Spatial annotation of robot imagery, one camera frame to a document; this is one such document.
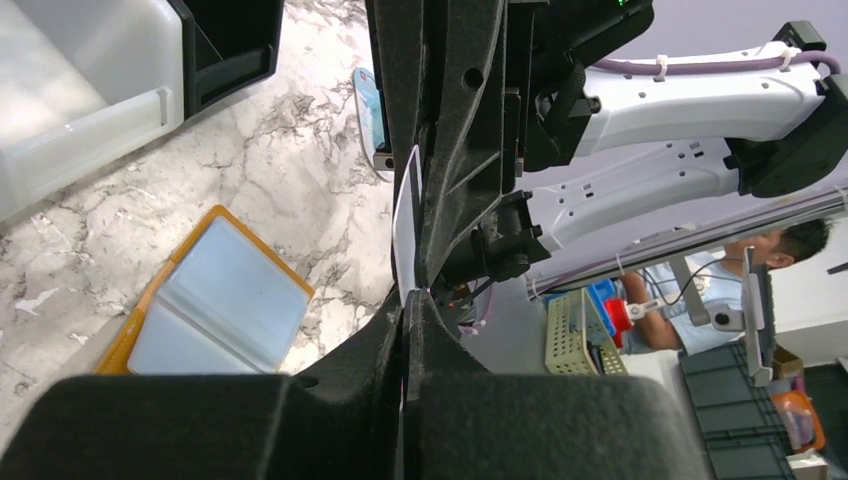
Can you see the yellow-green plastic basket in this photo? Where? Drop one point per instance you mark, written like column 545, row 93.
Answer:
column 579, row 335

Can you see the tan leather card holder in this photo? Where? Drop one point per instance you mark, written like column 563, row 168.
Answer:
column 199, row 298

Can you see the black wire crate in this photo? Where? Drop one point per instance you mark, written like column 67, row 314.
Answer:
column 743, row 434

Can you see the clear blue packaged item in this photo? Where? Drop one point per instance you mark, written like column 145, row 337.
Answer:
column 371, row 122

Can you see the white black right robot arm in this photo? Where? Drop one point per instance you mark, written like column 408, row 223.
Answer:
column 685, row 153

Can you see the black right tray bin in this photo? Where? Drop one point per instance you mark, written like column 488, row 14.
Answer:
column 227, row 47

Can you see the person in light shirt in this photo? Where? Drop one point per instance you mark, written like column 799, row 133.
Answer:
column 670, row 327

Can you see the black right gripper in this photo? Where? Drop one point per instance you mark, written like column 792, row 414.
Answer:
column 544, row 120

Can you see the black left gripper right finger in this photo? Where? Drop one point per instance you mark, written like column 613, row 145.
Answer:
column 462, row 421

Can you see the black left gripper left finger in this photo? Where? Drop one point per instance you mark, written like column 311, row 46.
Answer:
column 335, row 420

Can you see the white silver card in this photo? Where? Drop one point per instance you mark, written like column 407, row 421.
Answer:
column 404, row 237

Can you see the light blue card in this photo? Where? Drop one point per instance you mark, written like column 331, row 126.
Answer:
column 225, row 305

